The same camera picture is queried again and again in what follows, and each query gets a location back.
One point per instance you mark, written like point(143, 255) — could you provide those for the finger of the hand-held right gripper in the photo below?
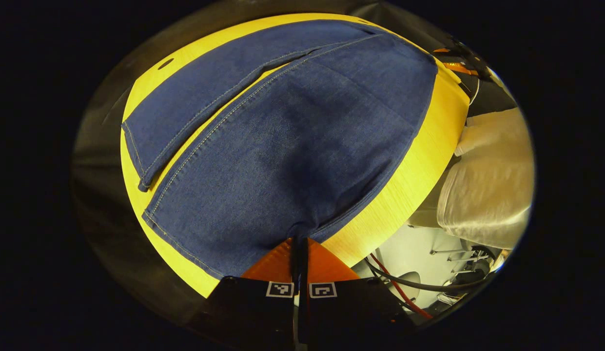
point(458, 67)

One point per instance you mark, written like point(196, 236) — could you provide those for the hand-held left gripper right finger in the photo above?
point(351, 312)

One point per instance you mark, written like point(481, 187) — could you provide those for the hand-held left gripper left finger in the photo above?
point(253, 312)

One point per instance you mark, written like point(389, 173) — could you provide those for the blue denim jeans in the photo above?
point(292, 146)

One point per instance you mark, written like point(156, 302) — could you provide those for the dark chair base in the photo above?
point(473, 273)

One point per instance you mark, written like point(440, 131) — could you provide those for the black round table grommet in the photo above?
point(165, 63)

